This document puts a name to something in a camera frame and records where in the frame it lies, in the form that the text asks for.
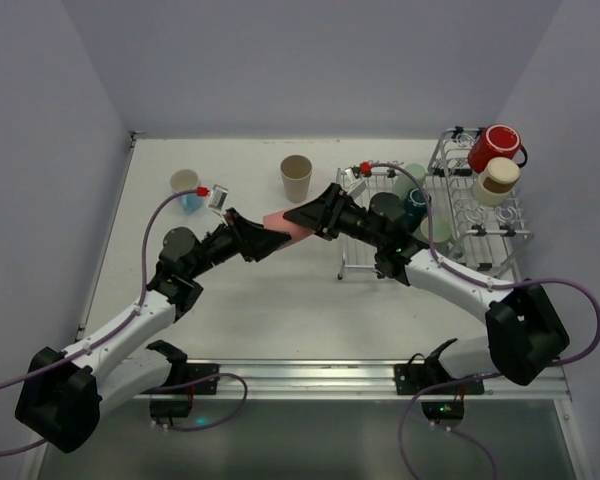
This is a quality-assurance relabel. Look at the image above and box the dark teal mug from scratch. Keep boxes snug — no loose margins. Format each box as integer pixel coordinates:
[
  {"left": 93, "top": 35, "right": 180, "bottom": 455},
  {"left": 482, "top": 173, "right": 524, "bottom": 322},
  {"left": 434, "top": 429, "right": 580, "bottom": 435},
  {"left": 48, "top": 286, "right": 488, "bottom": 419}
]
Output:
[{"left": 403, "top": 188, "right": 430, "bottom": 232}]

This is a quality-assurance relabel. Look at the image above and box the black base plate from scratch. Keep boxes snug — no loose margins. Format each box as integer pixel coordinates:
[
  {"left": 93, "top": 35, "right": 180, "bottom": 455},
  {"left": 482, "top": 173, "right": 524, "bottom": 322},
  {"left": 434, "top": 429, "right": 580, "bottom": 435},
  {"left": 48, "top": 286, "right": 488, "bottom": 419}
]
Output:
[
  {"left": 184, "top": 362, "right": 220, "bottom": 397},
  {"left": 393, "top": 353, "right": 485, "bottom": 395}
]

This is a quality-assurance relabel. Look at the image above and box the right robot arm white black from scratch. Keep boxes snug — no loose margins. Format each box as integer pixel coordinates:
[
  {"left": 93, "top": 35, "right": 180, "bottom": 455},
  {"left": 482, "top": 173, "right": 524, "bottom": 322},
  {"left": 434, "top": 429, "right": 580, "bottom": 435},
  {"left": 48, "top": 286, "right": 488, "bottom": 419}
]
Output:
[{"left": 283, "top": 184, "right": 570, "bottom": 387}]

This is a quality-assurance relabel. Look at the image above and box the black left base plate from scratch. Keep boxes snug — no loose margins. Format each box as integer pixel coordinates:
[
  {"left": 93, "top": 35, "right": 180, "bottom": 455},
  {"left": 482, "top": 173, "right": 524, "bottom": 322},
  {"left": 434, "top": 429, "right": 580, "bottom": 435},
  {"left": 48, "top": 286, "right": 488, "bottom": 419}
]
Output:
[{"left": 184, "top": 362, "right": 220, "bottom": 397}]

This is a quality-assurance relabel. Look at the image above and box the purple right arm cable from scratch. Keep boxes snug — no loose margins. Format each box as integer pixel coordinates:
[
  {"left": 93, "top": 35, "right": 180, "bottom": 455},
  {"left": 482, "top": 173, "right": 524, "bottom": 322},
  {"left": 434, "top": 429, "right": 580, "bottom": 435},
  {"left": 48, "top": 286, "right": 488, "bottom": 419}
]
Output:
[{"left": 359, "top": 160, "right": 600, "bottom": 480}]

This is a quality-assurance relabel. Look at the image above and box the cream brown mug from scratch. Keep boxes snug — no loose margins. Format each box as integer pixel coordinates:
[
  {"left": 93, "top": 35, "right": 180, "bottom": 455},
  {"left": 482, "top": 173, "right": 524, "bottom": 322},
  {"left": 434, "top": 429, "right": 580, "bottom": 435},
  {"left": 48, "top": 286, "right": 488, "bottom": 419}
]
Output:
[{"left": 471, "top": 157, "right": 521, "bottom": 207}]

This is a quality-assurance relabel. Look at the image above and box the light blue mug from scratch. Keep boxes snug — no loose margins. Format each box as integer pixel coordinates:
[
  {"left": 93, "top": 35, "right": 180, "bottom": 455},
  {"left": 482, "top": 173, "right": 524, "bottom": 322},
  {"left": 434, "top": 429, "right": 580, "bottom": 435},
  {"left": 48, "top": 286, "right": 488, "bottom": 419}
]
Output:
[{"left": 170, "top": 169, "right": 204, "bottom": 213}]

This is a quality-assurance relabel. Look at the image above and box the pale green mug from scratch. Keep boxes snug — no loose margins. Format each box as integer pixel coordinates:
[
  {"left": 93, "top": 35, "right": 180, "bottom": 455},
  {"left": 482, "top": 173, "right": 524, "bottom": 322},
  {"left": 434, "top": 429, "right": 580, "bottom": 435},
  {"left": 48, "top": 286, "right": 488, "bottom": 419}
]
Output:
[{"left": 416, "top": 215, "right": 453, "bottom": 256}]

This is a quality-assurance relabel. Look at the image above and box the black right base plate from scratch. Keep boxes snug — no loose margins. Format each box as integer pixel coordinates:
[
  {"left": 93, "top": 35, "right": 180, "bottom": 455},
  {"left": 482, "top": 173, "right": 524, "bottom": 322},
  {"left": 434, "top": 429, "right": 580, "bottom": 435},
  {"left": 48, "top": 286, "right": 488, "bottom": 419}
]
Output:
[{"left": 393, "top": 353, "right": 485, "bottom": 395}]

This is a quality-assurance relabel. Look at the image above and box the metal wire dish rack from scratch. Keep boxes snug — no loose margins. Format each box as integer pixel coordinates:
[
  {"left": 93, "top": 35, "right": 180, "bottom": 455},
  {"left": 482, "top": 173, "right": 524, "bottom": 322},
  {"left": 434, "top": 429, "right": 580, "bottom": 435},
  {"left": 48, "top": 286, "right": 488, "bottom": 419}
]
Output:
[{"left": 336, "top": 126, "right": 534, "bottom": 281}]

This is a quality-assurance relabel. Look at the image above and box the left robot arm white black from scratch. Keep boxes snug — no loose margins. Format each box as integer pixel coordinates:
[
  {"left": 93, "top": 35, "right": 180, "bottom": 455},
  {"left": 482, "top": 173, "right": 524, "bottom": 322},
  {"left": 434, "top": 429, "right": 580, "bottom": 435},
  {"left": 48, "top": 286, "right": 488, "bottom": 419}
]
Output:
[{"left": 15, "top": 209, "right": 296, "bottom": 453}]

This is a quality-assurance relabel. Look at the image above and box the red mug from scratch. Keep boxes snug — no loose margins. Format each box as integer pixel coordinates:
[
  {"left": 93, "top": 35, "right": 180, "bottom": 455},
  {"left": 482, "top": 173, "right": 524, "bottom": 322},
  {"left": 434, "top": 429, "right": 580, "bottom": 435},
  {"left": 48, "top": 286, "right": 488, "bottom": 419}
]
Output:
[{"left": 467, "top": 124, "right": 528, "bottom": 173}]

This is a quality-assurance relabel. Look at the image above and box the light green cup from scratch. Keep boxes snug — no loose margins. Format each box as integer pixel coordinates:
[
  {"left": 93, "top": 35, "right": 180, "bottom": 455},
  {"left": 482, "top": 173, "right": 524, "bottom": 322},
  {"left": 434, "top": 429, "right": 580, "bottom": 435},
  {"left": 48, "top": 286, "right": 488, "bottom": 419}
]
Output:
[{"left": 392, "top": 163, "right": 426, "bottom": 200}]

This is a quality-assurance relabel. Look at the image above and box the pink cup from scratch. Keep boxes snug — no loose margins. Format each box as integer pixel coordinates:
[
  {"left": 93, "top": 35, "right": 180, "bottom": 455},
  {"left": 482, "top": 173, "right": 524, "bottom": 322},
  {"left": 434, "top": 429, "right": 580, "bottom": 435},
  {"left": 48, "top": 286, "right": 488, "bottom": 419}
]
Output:
[{"left": 263, "top": 211, "right": 314, "bottom": 249}]

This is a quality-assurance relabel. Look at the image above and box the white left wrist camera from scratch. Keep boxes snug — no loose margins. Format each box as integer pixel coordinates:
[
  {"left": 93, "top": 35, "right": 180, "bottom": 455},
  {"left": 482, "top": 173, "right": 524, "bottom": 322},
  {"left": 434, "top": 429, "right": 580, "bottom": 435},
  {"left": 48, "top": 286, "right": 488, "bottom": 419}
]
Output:
[{"left": 207, "top": 184, "right": 229, "bottom": 211}]

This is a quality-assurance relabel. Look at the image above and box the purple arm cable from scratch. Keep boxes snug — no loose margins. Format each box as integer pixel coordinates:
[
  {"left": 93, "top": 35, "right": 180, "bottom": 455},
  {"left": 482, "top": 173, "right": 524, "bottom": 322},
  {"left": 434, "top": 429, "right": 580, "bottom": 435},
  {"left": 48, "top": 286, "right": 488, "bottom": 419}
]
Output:
[
  {"left": 0, "top": 185, "right": 249, "bottom": 457},
  {"left": 359, "top": 160, "right": 600, "bottom": 480}
]

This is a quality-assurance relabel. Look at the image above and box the beige tall cup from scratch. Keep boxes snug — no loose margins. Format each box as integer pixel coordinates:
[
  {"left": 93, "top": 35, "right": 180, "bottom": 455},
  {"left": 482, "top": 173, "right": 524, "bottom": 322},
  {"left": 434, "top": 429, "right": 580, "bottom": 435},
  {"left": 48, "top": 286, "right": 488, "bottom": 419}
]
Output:
[{"left": 280, "top": 155, "right": 312, "bottom": 203}]

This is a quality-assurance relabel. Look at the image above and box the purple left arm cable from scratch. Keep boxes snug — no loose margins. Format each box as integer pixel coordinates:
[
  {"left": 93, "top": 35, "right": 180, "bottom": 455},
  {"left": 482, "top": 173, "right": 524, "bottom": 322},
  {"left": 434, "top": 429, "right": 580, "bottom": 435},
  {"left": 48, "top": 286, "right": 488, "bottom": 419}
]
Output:
[{"left": 0, "top": 185, "right": 249, "bottom": 457}]

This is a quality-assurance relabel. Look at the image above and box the aluminium rail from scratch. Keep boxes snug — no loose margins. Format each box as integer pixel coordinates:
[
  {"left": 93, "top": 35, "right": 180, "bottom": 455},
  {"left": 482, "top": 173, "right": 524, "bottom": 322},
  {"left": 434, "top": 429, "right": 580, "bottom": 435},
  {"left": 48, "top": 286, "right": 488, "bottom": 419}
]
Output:
[{"left": 129, "top": 357, "right": 566, "bottom": 401}]

